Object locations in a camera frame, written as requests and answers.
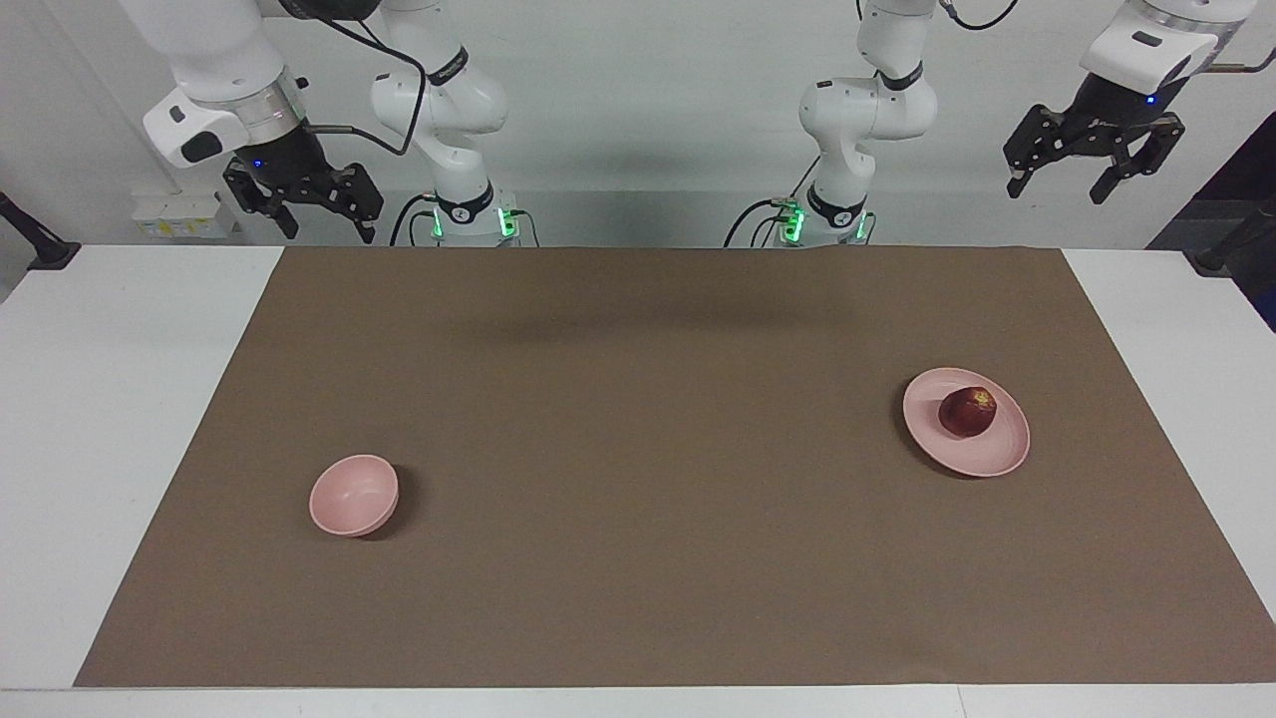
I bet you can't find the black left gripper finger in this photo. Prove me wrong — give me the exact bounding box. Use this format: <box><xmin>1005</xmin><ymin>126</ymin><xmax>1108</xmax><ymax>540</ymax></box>
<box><xmin>1092</xmin><ymin>115</ymin><xmax>1185</xmax><ymax>204</ymax></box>
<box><xmin>1004</xmin><ymin>105</ymin><xmax>1070</xmax><ymax>198</ymax></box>

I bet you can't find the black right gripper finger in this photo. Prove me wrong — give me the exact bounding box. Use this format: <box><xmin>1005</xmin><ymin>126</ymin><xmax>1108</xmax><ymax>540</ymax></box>
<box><xmin>317</xmin><ymin>163</ymin><xmax>385</xmax><ymax>244</ymax></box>
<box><xmin>224</xmin><ymin>160</ymin><xmax>300</xmax><ymax>240</ymax></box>

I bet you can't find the red apple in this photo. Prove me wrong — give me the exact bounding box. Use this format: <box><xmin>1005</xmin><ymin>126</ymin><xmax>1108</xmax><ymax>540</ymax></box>
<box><xmin>938</xmin><ymin>386</ymin><xmax>999</xmax><ymax>439</ymax></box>

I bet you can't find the pink bowl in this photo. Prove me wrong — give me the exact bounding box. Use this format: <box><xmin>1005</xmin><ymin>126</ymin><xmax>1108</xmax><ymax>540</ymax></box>
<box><xmin>308</xmin><ymin>454</ymin><xmax>401</xmax><ymax>539</ymax></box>

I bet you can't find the pink plate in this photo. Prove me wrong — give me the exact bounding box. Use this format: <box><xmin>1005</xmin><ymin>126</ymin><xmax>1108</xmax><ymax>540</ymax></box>
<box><xmin>902</xmin><ymin>367</ymin><xmax>1032</xmax><ymax>479</ymax></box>

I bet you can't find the dark panel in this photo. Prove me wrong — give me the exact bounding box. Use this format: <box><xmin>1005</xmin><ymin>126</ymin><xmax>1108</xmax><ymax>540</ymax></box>
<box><xmin>1146</xmin><ymin>108</ymin><xmax>1276</xmax><ymax>332</ymax></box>

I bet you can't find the black pole stand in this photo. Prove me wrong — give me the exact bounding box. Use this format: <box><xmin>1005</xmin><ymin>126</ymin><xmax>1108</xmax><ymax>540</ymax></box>
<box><xmin>1184</xmin><ymin>194</ymin><xmax>1276</xmax><ymax>277</ymax></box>

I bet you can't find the black clamp stand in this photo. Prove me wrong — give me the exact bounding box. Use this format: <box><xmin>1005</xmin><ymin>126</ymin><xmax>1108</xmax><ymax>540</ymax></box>
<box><xmin>0</xmin><ymin>189</ymin><xmax>83</xmax><ymax>272</ymax></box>

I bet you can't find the brown table mat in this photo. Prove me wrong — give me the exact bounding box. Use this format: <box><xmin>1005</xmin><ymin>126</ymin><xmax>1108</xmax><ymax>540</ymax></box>
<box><xmin>73</xmin><ymin>245</ymin><xmax>1276</xmax><ymax>689</ymax></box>

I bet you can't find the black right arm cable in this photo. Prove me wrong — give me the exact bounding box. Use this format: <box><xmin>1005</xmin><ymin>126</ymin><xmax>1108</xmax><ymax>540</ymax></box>
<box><xmin>299</xmin><ymin>10</ymin><xmax>430</xmax><ymax>158</ymax></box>

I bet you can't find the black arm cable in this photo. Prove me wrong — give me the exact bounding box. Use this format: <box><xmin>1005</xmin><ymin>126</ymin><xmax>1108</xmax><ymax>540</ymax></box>
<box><xmin>299</xmin><ymin>10</ymin><xmax>430</xmax><ymax>158</ymax></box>
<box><xmin>940</xmin><ymin>0</ymin><xmax>1255</xmax><ymax>77</ymax></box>

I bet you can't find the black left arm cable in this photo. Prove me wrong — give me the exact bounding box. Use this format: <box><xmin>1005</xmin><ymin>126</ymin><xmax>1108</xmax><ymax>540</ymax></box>
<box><xmin>940</xmin><ymin>0</ymin><xmax>1255</xmax><ymax>77</ymax></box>

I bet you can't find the black printed base strap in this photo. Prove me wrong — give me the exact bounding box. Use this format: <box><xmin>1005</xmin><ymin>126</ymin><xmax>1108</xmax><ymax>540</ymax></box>
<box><xmin>805</xmin><ymin>182</ymin><xmax>868</xmax><ymax>228</ymax></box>

